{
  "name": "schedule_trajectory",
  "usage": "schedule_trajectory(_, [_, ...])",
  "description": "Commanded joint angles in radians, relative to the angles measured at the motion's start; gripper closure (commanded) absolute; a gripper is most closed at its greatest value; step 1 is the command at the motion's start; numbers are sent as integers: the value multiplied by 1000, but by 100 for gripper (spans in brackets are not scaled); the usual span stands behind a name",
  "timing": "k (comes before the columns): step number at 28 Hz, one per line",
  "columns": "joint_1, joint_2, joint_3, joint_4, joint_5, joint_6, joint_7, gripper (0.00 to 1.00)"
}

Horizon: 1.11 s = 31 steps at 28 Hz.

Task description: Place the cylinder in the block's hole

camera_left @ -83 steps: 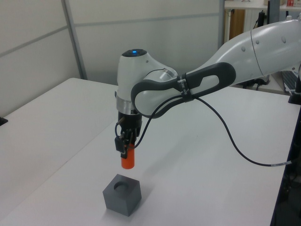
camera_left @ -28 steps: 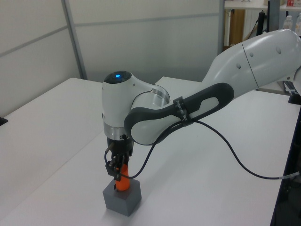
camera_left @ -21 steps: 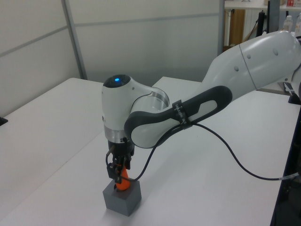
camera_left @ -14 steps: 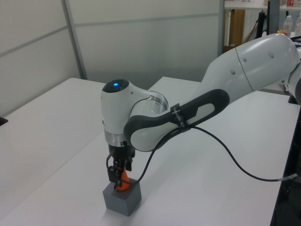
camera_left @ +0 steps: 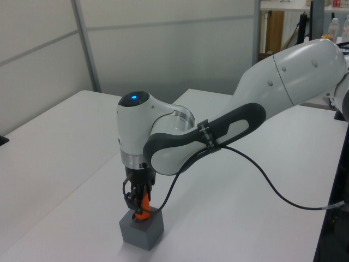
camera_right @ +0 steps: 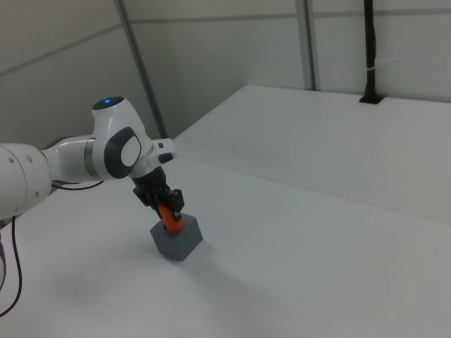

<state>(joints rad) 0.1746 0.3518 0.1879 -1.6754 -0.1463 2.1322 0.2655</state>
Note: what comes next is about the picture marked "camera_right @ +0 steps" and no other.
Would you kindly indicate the grey block with round hole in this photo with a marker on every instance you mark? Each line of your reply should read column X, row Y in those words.
column 178, row 243

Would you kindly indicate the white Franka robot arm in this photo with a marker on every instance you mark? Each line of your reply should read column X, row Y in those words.
column 70, row 158

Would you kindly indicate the black pole with base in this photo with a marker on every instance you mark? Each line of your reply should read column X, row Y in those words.
column 370, row 42

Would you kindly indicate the grey partition frame post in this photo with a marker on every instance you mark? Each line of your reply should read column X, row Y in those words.
column 310, row 42
column 141, row 63

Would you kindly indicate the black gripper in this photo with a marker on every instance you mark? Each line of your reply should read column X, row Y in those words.
column 149, row 181

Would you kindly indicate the orange cylinder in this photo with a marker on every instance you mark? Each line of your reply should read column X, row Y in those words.
column 172, row 223

